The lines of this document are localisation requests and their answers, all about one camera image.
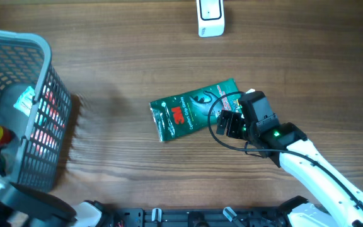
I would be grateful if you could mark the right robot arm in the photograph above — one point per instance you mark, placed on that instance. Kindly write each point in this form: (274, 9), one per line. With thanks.
(290, 149)

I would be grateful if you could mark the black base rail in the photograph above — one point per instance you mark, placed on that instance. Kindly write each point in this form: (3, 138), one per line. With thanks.
(252, 217)

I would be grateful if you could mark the white orange small packet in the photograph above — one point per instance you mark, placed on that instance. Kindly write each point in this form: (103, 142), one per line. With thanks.
(24, 102)

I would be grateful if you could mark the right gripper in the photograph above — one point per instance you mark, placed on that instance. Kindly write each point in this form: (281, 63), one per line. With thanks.
(222, 120)

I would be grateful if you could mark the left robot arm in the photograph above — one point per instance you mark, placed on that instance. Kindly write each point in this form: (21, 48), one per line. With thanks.
(46, 210)

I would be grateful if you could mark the grey plastic mesh basket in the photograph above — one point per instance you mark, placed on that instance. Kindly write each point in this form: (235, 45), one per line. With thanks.
(35, 106)

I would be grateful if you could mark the white barcode scanner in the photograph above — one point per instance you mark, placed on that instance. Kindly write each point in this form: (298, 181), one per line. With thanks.
(211, 18)

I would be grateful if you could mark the green 3M gloves packet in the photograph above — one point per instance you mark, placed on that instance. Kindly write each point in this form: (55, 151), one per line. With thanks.
(178, 115)

